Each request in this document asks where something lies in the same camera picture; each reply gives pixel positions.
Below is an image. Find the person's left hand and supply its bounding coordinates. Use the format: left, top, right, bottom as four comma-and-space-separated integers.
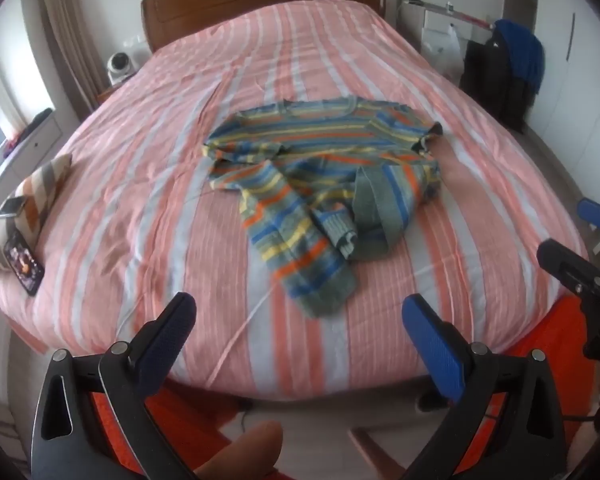
194, 420, 284, 480

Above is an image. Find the chair with dark clothes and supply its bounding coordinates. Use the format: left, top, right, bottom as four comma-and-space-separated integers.
460, 35, 536, 133

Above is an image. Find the pink striped bedspread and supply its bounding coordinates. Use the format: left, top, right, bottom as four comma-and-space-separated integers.
0, 0, 588, 401

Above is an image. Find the orange rug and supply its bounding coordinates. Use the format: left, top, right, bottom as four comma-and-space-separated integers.
87, 296, 600, 480

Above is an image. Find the small grey device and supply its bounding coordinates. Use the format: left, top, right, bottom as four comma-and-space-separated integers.
0, 196, 28, 219

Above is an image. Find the blue hanging garment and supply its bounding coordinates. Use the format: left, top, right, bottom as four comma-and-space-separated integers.
494, 19, 546, 96

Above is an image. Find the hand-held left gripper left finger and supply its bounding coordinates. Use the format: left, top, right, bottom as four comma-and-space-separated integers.
30, 291, 197, 480

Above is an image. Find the white wardrobe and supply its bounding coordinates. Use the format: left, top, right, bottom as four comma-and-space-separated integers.
530, 5, 600, 181

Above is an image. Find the checkered cushion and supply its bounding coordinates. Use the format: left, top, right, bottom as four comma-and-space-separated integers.
0, 152, 74, 273

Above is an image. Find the wooden nightstand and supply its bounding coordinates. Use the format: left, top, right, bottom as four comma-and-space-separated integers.
96, 82, 126, 107

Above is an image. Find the black smartphone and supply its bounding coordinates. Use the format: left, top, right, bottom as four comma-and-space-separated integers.
3, 237, 46, 296

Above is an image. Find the white plastic bag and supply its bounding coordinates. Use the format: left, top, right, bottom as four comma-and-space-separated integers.
422, 25, 463, 81

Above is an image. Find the striped knit sweater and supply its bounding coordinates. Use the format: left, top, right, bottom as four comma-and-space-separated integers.
202, 96, 445, 320

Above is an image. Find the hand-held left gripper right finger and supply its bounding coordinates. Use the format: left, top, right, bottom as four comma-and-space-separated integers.
401, 294, 567, 480

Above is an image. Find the white round camera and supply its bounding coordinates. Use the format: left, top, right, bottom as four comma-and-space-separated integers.
105, 51, 138, 85

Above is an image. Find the white desk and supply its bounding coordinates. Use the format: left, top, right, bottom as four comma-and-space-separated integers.
0, 110, 63, 201

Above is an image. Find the beige curtain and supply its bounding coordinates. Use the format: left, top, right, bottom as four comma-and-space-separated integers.
37, 0, 111, 111

